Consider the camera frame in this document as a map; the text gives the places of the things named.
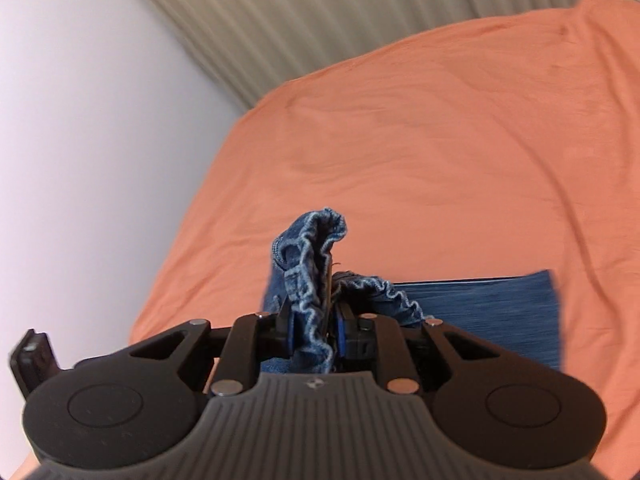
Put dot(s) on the beige pleated curtain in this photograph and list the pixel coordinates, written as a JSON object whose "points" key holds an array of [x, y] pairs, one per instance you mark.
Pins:
{"points": [[350, 15]]}

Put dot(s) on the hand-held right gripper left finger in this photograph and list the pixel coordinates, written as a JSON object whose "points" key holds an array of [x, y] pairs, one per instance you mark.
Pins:
{"points": [[286, 332]]}

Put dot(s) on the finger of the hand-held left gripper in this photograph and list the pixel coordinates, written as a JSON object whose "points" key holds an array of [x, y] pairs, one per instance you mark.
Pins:
{"points": [[35, 357]]}

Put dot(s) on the orange bed sheet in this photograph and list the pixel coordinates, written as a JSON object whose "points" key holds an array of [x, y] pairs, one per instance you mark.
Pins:
{"points": [[425, 160]]}

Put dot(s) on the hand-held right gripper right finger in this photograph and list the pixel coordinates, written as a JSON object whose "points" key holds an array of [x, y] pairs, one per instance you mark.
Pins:
{"points": [[341, 332]]}

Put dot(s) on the blue denim pants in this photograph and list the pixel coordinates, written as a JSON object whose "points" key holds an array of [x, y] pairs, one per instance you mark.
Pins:
{"points": [[310, 280]]}

